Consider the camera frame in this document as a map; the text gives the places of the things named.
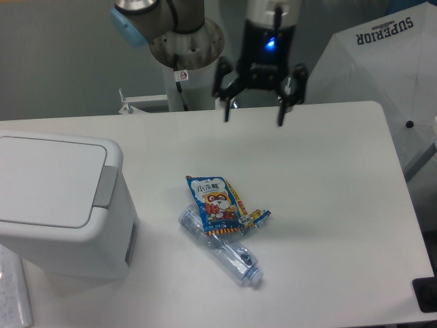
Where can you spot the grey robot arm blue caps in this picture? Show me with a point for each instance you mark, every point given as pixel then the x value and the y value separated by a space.
pixel 140 22

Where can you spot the white metal frame bracket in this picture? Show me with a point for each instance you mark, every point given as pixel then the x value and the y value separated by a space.
pixel 143 100

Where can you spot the blue cartoon snack bag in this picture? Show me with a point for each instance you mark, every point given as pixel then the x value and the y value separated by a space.
pixel 218 206

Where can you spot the crushed clear plastic bottle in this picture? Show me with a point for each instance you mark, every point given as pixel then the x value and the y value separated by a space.
pixel 232 256

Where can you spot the small yellow blue wrapper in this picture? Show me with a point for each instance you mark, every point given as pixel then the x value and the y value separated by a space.
pixel 255 220

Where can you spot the white push-lid trash can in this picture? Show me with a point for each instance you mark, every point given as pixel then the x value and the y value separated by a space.
pixel 65 204

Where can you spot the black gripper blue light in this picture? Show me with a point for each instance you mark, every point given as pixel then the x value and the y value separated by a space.
pixel 262 65

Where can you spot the white SUPERIOR umbrella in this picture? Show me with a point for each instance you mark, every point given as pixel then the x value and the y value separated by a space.
pixel 392 61

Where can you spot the black device at table edge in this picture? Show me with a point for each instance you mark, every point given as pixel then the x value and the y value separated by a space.
pixel 425 291

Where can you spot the paper in plastic sleeve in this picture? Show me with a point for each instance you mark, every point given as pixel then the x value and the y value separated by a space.
pixel 15 303

